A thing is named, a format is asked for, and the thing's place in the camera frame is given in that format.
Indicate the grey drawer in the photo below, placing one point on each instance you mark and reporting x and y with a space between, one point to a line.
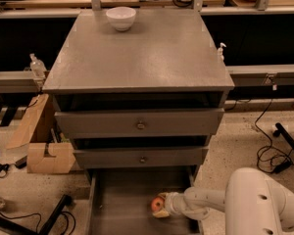
132 123
140 157
120 201

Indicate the grey top drawer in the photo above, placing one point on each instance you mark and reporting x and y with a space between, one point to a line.
132 123

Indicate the red apple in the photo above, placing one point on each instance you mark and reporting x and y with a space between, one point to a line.
157 204

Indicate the grey bottom drawer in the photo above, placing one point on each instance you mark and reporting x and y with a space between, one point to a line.
120 201

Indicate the grey middle drawer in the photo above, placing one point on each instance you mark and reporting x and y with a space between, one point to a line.
140 157

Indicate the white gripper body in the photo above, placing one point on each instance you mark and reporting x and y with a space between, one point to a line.
173 202

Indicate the black stand leg right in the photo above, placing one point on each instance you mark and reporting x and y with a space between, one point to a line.
281 130

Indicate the black stand leg left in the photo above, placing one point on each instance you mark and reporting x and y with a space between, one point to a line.
8 225

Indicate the black stand leg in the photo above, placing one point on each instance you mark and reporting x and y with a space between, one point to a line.
8 225
281 130

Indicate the white ceramic bowl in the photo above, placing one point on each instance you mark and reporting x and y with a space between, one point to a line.
121 18

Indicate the small white pump bottle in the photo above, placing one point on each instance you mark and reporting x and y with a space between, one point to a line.
220 50

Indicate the clear sanitizer bottle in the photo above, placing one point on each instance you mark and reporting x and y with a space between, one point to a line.
37 66

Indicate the folded cardboard box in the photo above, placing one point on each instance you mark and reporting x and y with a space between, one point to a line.
52 158

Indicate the grey drawer cabinet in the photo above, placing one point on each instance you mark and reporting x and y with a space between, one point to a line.
167 60

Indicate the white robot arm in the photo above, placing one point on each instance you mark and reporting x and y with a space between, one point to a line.
253 204

